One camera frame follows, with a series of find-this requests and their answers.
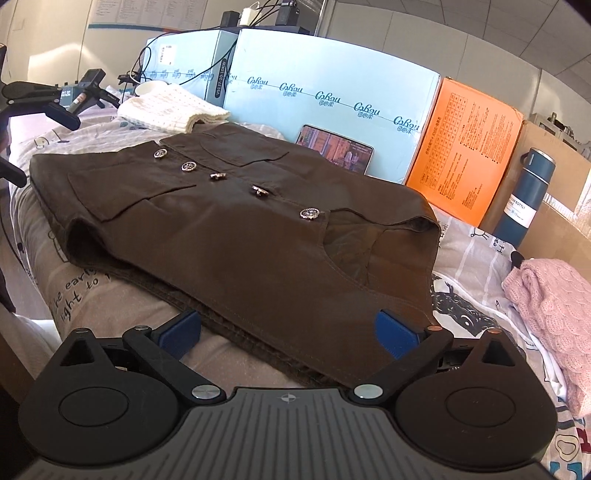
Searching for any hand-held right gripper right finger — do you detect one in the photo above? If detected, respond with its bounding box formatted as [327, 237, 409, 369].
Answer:
[348, 310, 532, 407]

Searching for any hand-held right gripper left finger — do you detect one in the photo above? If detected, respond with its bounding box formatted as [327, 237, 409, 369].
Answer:
[51, 309, 227, 407]

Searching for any wall notice board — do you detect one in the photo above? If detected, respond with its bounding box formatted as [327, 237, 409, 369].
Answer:
[88, 0, 206, 31]

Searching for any pink knit sweater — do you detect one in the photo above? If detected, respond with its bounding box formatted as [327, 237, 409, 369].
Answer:
[502, 258, 591, 416]

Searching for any white knit sweater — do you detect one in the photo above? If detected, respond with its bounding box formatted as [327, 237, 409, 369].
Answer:
[117, 86, 232, 134]

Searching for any white folded garment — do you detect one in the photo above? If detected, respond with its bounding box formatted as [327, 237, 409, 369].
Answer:
[522, 323, 568, 398]

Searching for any dark teal small box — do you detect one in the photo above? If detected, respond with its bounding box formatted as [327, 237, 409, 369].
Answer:
[60, 86, 85, 110]

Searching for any orange cardboard box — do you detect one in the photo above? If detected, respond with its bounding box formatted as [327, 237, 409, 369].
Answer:
[405, 76, 525, 227]

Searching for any smartphone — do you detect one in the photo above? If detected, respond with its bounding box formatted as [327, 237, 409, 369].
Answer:
[295, 124, 374, 175]

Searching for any brown cardboard box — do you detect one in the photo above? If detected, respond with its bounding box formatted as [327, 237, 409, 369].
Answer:
[478, 113, 591, 268]

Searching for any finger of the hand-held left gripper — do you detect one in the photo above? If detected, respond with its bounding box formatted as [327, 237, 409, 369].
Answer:
[0, 157, 27, 188]
[0, 80, 82, 131]

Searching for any light blue box white label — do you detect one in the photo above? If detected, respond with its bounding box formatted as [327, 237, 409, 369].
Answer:
[139, 30, 241, 100]

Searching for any large light blue box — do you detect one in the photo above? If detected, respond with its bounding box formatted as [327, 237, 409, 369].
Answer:
[223, 28, 441, 184]

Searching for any brown buttoned vest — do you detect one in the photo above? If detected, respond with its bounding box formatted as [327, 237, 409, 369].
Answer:
[28, 124, 440, 389]

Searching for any black handheld device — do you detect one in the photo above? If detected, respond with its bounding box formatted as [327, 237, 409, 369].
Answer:
[69, 68, 120, 112]

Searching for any dark blue thermos bottle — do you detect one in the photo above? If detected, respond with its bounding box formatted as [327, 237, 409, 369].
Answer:
[495, 148, 556, 249]

